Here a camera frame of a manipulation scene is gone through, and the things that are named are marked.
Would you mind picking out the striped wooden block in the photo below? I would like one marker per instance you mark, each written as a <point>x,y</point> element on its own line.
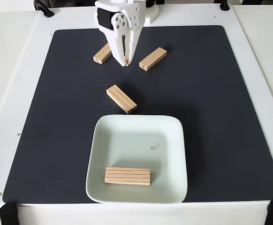
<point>121,99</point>
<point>102,56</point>

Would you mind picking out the grooved wooden block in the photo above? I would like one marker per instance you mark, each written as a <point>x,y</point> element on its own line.
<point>127,176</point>
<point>153,58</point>

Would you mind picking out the white square plate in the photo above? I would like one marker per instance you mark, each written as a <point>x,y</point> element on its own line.
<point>136,145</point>

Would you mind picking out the black table clamp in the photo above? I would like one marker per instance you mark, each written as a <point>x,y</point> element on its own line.
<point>43,8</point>
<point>224,5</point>

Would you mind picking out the black table mat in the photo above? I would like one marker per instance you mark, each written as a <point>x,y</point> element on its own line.
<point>56,117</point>

